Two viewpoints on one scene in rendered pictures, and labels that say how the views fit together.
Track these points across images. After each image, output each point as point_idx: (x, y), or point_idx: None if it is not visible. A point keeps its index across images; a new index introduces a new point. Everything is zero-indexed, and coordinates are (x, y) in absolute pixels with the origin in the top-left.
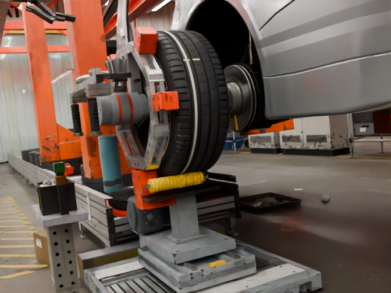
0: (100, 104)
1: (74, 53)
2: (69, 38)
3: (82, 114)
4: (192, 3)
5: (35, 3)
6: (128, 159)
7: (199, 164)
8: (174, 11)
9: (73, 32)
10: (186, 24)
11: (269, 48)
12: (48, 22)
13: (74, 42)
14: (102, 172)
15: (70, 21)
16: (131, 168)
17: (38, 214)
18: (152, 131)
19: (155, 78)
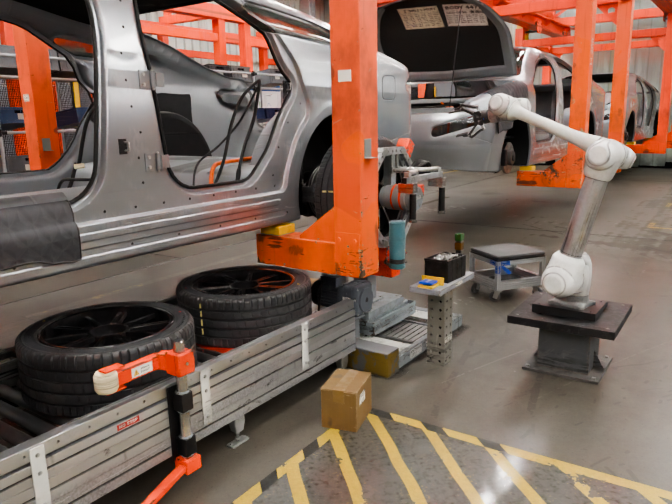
0: (422, 192)
1: (373, 141)
2: (365, 122)
3: (376, 207)
4: (328, 109)
5: (476, 124)
6: (386, 241)
7: None
8: (294, 103)
9: (377, 120)
10: (319, 123)
11: None
12: (472, 137)
13: (377, 131)
14: (404, 251)
15: (372, 106)
16: (387, 248)
17: (463, 278)
18: (416, 210)
19: None
